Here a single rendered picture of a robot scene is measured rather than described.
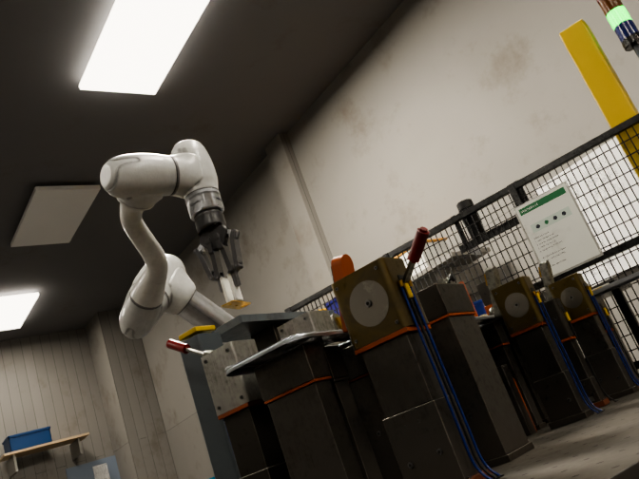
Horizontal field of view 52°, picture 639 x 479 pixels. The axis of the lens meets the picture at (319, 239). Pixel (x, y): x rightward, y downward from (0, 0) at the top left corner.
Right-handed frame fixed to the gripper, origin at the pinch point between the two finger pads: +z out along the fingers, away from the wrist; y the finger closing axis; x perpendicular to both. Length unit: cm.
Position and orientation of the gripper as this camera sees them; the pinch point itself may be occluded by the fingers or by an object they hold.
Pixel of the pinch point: (231, 289)
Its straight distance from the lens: 161.7
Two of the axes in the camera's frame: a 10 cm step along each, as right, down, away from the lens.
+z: 3.3, 8.9, -3.1
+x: 4.1, 1.6, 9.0
